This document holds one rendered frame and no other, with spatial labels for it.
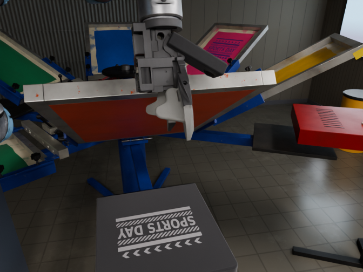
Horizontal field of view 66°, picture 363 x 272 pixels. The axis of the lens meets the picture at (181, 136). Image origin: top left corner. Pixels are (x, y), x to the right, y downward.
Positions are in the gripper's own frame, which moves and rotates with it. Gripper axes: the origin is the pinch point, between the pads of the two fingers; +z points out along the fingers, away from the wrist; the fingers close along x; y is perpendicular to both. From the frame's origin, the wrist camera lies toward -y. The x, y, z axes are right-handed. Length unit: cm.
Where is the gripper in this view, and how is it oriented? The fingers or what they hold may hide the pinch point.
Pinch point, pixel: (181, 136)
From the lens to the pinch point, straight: 51.7
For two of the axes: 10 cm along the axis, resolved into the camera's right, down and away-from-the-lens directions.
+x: 2.5, 1.3, -9.6
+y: -9.7, 1.1, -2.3
